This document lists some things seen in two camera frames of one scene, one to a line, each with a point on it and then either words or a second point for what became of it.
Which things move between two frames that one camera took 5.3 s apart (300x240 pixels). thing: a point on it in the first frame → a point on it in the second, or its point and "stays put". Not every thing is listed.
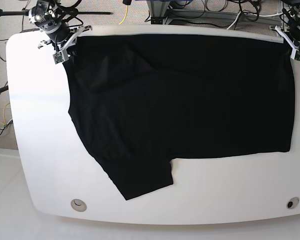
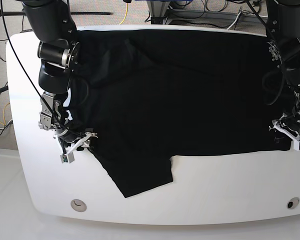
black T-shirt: x=141 y=101 stays put
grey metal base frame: x=160 y=14 stays put
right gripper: x=64 y=37 → x=69 y=140
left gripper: x=297 y=38 → x=293 y=126
